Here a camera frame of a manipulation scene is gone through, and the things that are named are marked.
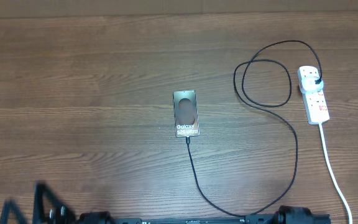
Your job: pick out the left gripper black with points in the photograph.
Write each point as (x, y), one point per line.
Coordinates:
(64, 216)

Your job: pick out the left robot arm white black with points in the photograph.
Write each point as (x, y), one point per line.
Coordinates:
(95, 217)

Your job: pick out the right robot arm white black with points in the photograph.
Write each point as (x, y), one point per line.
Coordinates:
(293, 215)

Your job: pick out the white charger plug adapter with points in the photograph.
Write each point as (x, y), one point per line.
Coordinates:
(309, 85)

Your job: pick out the white power strip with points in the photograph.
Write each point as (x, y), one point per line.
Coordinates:
(315, 103)

